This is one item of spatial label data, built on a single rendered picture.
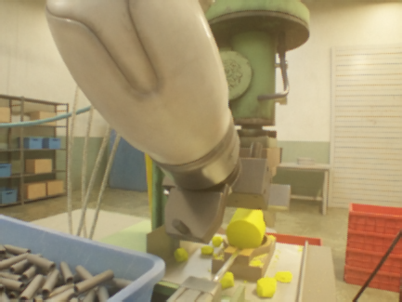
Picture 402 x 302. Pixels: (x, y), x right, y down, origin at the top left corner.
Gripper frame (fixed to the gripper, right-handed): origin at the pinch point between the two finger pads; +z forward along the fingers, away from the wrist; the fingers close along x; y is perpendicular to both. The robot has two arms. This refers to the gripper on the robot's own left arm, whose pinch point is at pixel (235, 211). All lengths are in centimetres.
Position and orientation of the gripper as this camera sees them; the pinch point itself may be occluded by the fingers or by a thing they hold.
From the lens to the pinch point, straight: 45.9
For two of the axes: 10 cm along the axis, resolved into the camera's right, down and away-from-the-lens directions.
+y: 2.4, -8.4, 4.8
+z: 3.1, 5.4, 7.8
